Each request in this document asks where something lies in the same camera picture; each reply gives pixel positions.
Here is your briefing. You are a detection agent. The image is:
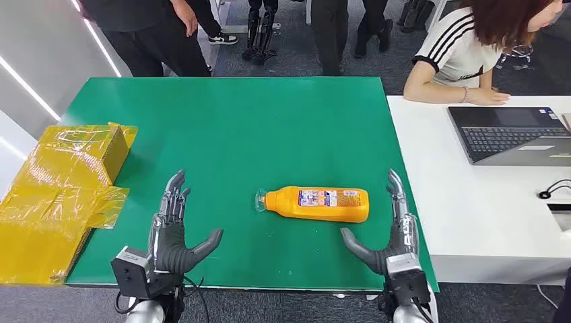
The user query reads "white floor cable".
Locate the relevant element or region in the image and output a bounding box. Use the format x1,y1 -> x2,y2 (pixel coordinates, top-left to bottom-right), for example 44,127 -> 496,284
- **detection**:
536,285 -> 560,310

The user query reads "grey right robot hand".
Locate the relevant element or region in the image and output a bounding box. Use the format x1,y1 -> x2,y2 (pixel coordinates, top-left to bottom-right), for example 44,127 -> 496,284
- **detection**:
340,168 -> 421,275

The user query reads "chrome chair base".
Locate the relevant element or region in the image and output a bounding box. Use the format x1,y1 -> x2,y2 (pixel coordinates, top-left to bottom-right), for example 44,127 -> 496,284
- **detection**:
495,41 -> 535,71

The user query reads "person standing in background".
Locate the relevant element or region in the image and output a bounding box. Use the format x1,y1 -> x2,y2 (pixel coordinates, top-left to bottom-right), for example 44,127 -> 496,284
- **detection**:
354,0 -> 395,59

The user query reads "dark background equipment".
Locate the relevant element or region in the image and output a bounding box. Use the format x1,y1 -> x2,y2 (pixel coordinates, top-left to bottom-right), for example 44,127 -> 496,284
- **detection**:
396,0 -> 436,35

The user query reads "dark grey laptop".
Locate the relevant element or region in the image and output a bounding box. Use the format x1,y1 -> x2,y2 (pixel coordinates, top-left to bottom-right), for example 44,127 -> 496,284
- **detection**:
447,106 -> 571,168

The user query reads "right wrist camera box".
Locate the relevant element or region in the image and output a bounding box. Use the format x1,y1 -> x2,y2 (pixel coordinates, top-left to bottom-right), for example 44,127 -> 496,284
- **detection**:
385,253 -> 432,307

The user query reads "person standing behind table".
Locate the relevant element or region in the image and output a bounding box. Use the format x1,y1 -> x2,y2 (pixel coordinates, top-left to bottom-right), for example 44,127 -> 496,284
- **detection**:
310,0 -> 354,77

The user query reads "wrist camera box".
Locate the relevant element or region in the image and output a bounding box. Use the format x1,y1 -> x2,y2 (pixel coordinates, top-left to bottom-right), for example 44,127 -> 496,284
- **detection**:
385,253 -> 432,307
110,246 -> 154,299

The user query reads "orange plastic bottle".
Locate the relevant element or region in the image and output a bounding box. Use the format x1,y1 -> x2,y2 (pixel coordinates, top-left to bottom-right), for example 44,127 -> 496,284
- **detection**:
255,186 -> 370,224

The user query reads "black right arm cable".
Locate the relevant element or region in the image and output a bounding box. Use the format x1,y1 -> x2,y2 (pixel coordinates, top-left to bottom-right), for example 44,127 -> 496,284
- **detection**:
411,295 -> 436,323

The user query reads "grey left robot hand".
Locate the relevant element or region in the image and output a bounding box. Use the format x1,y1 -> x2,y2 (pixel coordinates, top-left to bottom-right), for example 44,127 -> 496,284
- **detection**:
148,169 -> 224,274

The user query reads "white wall light strip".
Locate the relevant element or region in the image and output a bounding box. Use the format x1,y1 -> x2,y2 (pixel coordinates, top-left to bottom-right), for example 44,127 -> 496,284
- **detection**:
70,0 -> 123,78
0,55 -> 62,122

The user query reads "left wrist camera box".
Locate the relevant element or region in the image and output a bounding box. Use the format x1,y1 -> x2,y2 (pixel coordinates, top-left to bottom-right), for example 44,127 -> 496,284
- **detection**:
110,246 -> 154,299

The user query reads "person beside background robot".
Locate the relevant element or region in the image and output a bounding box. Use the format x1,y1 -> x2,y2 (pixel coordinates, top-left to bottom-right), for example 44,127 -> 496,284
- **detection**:
184,0 -> 239,46

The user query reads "white desk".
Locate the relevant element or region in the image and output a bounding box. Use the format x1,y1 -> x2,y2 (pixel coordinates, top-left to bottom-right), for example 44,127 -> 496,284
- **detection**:
387,94 -> 571,287

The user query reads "yellow taped cardboard box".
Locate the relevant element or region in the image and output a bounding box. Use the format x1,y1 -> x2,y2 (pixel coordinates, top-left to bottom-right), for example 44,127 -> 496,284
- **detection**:
0,121 -> 139,286

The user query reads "person seated at desk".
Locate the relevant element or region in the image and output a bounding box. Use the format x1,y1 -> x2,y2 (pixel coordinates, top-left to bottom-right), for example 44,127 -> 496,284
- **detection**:
403,0 -> 564,107

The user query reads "green table mat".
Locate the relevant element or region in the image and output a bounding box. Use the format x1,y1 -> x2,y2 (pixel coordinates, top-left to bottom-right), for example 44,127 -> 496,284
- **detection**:
59,76 -> 440,294

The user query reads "person standing at table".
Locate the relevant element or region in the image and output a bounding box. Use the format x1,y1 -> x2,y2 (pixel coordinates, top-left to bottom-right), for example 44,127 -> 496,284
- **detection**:
77,0 -> 213,78

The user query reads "black desk cable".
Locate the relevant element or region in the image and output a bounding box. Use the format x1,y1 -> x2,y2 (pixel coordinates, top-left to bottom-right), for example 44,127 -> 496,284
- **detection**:
537,179 -> 571,201

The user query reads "background humanoid robot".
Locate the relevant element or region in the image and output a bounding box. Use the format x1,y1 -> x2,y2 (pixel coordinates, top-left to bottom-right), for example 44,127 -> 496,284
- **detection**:
241,0 -> 280,66

